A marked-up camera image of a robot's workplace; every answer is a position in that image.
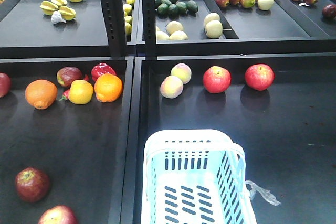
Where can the light blue plastic basket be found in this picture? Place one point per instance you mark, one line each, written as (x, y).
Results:
(194, 176)

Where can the pale peach front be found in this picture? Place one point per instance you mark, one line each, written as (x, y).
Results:
(171, 87)

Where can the pale peach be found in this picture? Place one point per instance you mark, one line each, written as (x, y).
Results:
(182, 71)
(171, 87)

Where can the pale peach back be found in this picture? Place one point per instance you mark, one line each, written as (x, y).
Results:
(182, 71)

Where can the red apple centre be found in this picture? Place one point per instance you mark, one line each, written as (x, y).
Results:
(216, 79)

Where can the orange fruit right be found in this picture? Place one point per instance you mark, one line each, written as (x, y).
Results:
(108, 88)

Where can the orange fruit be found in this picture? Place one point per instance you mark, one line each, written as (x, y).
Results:
(41, 94)
(108, 88)

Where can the red bell pepper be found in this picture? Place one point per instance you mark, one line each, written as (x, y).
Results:
(100, 69)

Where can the pale green apple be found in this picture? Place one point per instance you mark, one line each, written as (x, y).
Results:
(214, 29)

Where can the black wooden produce display stand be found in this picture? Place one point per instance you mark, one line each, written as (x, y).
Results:
(93, 153)

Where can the yellow round fruit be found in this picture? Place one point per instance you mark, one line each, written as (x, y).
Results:
(80, 92)

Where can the red apple right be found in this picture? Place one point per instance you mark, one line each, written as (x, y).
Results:
(259, 76)

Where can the red chili pepper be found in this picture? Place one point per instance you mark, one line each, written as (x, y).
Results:
(65, 95)

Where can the dark red apple back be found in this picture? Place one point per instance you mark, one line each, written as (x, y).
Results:
(67, 75)

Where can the dark red apple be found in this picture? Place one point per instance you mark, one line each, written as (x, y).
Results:
(32, 184)
(67, 75)

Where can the orange fruit left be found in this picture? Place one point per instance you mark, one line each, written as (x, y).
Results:
(41, 94)

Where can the clear plastic wrap strip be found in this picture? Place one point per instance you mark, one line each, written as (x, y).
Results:
(265, 193)

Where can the white garlic bulb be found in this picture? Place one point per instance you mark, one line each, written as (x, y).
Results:
(57, 18)

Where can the red apple bottom edge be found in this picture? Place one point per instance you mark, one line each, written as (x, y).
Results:
(59, 214)

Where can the dark red apple front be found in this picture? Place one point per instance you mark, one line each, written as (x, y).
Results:
(32, 184)

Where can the black upright post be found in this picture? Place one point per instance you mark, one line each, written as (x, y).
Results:
(114, 24)

